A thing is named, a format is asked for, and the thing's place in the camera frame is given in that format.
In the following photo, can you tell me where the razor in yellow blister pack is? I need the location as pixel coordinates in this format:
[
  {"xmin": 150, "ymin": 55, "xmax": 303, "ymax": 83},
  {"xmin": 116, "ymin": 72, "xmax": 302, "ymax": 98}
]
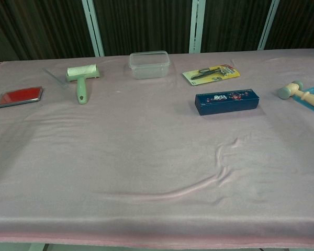
[{"xmin": 182, "ymin": 64, "xmax": 241, "ymax": 86}]

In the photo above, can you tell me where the clear plastic food container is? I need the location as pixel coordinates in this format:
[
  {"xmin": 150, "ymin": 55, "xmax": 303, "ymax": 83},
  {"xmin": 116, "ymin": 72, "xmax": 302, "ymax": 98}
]
[{"xmin": 128, "ymin": 50, "xmax": 171, "ymax": 80}]

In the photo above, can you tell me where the green lint roller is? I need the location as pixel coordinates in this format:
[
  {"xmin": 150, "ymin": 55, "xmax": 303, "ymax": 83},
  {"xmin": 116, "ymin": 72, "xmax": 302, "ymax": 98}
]
[{"xmin": 65, "ymin": 64, "xmax": 101, "ymax": 105}]

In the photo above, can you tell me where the white metal post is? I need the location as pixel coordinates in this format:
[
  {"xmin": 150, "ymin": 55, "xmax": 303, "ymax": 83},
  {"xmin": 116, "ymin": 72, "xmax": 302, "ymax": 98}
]
[
  {"xmin": 189, "ymin": 0, "xmax": 206, "ymax": 54},
  {"xmin": 258, "ymin": 0, "xmax": 280, "ymax": 51},
  {"xmin": 81, "ymin": 0, "xmax": 105, "ymax": 58}
]

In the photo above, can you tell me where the red stamp ink pad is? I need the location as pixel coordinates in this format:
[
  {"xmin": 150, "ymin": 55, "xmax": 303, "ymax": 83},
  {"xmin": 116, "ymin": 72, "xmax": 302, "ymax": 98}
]
[{"xmin": 0, "ymin": 86, "xmax": 44, "ymax": 109}]

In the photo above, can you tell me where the dark blue glasses case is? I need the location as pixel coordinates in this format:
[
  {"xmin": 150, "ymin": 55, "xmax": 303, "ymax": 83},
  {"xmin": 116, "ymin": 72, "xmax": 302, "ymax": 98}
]
[{"xmin": 194, "ymin": 88, "xmax": 261, "ymax": 116}]

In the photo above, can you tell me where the pink tablecloth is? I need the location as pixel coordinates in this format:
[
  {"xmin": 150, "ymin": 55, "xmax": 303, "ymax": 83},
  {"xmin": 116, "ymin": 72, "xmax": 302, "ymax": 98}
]
[{"xmin": 0, "ymin": 48, "xmax": 314, "ymax": 249}]

